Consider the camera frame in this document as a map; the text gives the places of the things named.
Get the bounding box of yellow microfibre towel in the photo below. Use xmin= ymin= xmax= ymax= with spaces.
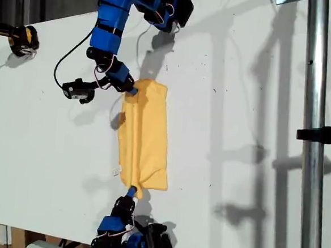
xmin=110 ymin=76 xmax=176 ymax=201

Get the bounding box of white container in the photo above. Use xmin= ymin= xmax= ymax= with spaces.
xmin=25 ymin=238 xmax=64 ymax=248

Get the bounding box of brown cardboard box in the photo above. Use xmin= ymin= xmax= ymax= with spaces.
xmin=9 ymin=226 xmax=93 ymax=248

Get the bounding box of black yellow table clamp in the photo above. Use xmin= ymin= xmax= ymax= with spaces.
xmin=0 ymin=18 xmax=42 ymax=59

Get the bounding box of white table leg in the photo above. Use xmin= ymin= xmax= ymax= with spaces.
xmin=0 ymin=224 xmax=14 ymax=246

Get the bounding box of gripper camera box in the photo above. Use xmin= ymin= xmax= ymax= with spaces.
xmin=61 ymin=78 xmax=97 ymax=105
xmin=145 ymin=221 xmax=177 ymax=248

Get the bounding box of black camera cable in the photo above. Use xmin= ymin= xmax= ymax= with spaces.
xmin=53 ymin=27 xmax=95 ymax=93

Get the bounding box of steel post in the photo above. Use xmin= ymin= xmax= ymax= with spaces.
xmin=290 ymin=0 xmax=331 ymax=248

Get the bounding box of black post clamp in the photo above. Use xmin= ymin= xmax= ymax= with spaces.
xmin=295 ymin=117 xmax=331 ymax=149

